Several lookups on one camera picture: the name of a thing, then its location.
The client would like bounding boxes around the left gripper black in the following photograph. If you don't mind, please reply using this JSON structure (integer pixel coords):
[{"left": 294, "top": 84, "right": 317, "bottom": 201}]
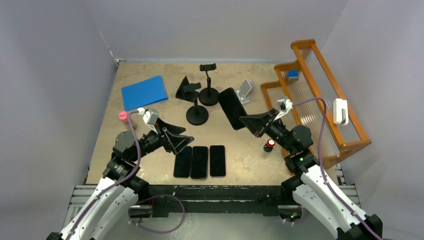
[{"left": 130, "top": 116, "right": 193, "bottom": 162}]

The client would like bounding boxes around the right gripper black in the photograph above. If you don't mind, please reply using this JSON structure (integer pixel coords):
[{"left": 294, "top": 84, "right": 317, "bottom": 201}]
[{"left": 240, "top": 108, "right": 296, "bottom": 153}]

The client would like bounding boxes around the silver phone stand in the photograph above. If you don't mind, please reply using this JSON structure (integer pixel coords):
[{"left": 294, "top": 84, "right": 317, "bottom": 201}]
[{"left": 235, "top": 79, "right": 255, "bottom": 105}]

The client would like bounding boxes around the black phone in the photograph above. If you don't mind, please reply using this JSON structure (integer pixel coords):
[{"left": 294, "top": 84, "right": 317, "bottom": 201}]
[
  {"left": 190, "top": 146, "right": 209, "bottom": 180},
  {"left": 217, "top": 87, "right": 247, "bottom": 131},
  {"left": 173, "top": 146, "right": 193, "bottom": 178}
]

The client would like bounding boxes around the black folding phone stand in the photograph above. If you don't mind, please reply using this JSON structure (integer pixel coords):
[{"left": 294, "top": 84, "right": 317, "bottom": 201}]
[{"left": 175, "top": 76, "right": 202, "bottom": 103}]

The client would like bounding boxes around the black round-base pole stand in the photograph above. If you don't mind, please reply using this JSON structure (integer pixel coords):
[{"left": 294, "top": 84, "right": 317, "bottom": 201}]
[{"left": 198, "top": 63, "right": 219, "bottom": 107}]

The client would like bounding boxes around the purple-cased phone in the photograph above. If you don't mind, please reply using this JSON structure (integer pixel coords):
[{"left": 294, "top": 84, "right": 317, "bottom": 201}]
[{"left": 209, "top": 145, "right": 226, "bottom": 177}]

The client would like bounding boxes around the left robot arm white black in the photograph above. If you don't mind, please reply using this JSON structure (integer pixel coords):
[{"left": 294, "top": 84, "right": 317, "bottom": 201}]
[{"left": 47, "top": 115, "right": 194, "bottom": 240}]

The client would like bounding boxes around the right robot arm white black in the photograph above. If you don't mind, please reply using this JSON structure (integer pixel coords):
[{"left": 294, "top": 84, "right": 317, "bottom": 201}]
[{"left": 239, "top": 109, "right": 383, "bottom": 240}]

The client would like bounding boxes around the orange wooden rack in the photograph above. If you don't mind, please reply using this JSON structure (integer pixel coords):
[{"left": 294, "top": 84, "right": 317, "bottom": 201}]
[{"left": 261, "top": 39, "right": 372, "bottom": 169}]

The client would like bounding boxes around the pink cup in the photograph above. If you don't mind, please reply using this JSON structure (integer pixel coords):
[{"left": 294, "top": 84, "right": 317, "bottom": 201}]
[{"left": 118, "top": 111, "right": 130, "bottom": 131}]

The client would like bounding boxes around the blue small block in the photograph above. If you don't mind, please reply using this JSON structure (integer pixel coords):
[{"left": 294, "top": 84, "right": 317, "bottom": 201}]
[{"left": 287, "top": 69, "right": 300, "bottom": 82}]

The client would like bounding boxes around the white clip on rack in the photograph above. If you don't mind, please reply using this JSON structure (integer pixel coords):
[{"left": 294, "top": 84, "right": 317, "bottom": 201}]
[{"left": 332, "top": 98, "right": 349, "bottom": 126}]

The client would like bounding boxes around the black base frame rail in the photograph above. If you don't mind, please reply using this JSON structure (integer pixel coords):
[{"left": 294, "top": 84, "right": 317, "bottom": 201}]
[{"left": 131, "top": 184, "right": 300, "bottom": 218}]

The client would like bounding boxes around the purple cable loop front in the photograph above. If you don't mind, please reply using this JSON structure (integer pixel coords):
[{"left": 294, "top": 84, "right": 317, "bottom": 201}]
[{"left": 127, "top": 194, "right": 186, "bottom": 235}]

